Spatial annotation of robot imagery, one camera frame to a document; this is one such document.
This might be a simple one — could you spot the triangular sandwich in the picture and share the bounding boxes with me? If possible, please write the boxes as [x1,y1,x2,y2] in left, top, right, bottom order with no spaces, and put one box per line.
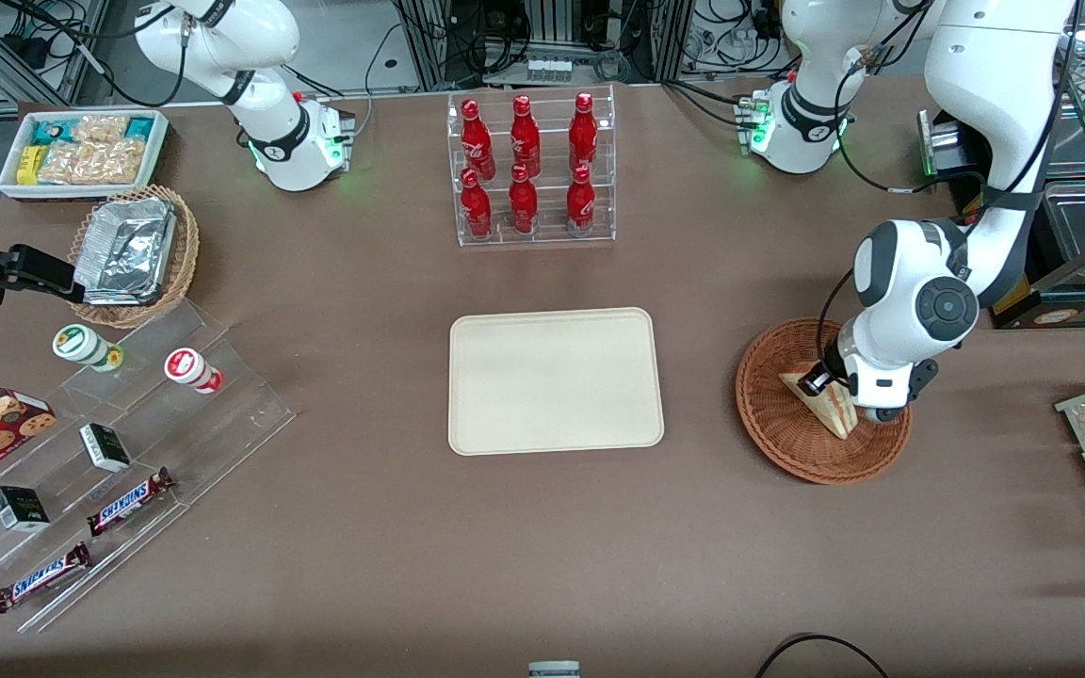
[778,367,859,441]

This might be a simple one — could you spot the dark brown wicker basket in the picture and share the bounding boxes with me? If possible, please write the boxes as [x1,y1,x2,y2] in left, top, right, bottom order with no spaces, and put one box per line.
[736,317,913,487]

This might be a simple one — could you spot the light wicker basket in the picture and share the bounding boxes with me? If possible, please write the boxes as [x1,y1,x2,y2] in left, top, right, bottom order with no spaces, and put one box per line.
[67,184,201,331]

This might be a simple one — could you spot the cream plastic tray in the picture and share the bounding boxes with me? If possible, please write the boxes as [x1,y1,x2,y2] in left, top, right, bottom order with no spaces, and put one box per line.
[448,307,666,457]

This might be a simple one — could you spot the green lid yogurt cup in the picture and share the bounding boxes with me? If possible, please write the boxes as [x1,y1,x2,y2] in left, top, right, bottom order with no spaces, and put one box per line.
[53,324,125,374]

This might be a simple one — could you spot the white rectangular snack bin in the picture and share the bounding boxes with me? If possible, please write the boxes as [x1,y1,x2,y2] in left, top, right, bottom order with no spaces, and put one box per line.
[0,108,170,202]

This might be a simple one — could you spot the silver foil packets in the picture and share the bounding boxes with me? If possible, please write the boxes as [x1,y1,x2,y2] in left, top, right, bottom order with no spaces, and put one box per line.
[73,196,178,307]

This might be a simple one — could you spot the clear cracker bag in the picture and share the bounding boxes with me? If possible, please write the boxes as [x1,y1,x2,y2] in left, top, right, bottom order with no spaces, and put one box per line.
[72,114,130,145]
[39,141,93,186]
[86,139,144,186]

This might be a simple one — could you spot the red lid yogurt cup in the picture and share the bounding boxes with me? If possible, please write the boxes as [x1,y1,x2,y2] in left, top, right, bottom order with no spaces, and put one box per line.
[164,347,224,395]

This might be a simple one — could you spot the small black carton box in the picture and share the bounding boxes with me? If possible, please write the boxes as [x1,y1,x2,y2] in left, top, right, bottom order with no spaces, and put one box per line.
[0,486,51,533]
[79,423,132,473]

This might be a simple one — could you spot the clear acrylic stepped shelf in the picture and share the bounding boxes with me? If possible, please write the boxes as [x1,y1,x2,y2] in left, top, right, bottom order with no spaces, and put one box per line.
[0,297,297,634]

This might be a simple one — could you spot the Snickers chocolate bar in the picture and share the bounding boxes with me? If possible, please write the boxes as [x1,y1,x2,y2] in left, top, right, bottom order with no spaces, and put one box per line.
[0,542,93,615]
[86,468,176,538]

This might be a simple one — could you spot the silver metal box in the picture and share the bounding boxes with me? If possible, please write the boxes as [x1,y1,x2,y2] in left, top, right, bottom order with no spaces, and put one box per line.
[917,108,988,182]

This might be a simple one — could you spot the red cola bottle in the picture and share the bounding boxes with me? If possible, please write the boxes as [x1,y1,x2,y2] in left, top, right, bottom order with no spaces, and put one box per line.
[510,94,543,178]
[569,91,599,176]
[566,165,598,237]
[461,168,494,239]
[461,99,497,180]
[509,164,541,235]

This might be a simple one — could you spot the clear acrylic bottle rack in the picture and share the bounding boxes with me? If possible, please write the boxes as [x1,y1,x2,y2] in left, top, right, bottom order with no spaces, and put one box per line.
[446,85,617,248]

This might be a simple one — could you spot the black looped cable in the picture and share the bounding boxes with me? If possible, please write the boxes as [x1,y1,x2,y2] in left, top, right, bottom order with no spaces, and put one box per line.
[753,633,893,678]

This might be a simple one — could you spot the aluminium frame equipment rack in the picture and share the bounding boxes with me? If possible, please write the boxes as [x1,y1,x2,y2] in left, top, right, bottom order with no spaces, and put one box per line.
[397,0,696,91]

